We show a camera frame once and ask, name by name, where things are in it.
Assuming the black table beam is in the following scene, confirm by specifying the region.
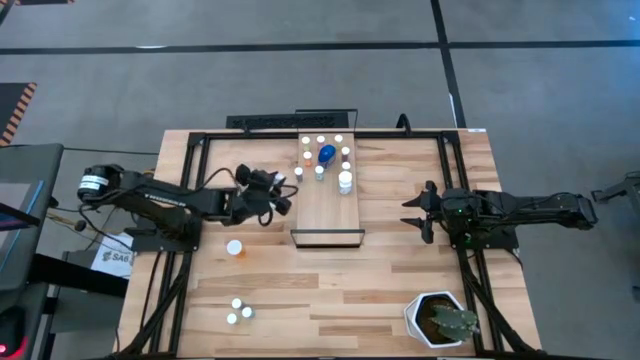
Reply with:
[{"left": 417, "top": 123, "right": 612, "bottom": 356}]
[{"left": 29, "top": 252, "right": 130, "bottom": 299}]

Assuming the black rounded device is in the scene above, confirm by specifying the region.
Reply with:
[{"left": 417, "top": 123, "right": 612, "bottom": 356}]
[{"left": 0, "top": 305, "right": 26, "bottom": 359}]

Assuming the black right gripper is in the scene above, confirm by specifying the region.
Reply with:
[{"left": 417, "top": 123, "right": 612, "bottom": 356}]
[{"left": 399, "top": 179, "right": 484, "bottom": 245}]

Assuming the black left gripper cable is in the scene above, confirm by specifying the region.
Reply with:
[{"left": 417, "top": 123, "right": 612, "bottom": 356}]
[{"left": 199, "top": 166, "right": 300, "bottom": 227}]

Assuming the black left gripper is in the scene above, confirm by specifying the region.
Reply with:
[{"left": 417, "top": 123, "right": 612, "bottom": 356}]
[{"left": 233, "top": 163, "right": 295, "bottom": 227}]

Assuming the black perforated power strip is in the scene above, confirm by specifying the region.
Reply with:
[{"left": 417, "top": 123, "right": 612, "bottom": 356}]
[{"left": 225, "top": 111, "right": 350, "bottom": 130}]

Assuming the green cactus plant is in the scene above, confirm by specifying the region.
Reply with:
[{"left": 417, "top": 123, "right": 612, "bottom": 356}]
[{"left": 428, "top": 302, "right": 481, "bottom": 344}]

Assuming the white printed paper sheet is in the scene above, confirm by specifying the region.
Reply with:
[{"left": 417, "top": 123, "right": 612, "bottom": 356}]
[{"left": 90, "top": 233, "right": 135, "bottom": 279}]

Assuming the blue round bottle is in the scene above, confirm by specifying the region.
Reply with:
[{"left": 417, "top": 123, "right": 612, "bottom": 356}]
[{"left": 317, "top": 143, "right": 338, "bottom": 170}]

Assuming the large orange pill bottle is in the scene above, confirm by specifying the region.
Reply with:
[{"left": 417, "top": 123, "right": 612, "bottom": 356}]
[{"left": 225, "top": 239, "right": 248, "bottom": 260}]

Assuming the black orange striped mat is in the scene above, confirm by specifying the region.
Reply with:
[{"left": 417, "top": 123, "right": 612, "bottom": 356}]
[{"left": 0, "top": 82, "right": 39, "bottom": 147}]

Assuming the dark tablet screen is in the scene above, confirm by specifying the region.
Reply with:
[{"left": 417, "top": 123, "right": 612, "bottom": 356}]
[{"left": 0, "top": 201, "right": 42, "bottom": 234}]

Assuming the white angular plant pot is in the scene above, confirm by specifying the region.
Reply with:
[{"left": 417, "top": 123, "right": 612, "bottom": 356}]
[{"left": 403, "top": 290, "right": 479, "bottom": 350}]

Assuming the grey desk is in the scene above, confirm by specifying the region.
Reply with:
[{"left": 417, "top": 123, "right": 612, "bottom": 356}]
[{"left": 0, "top": 143, "right": 65, "bottom": 360}]

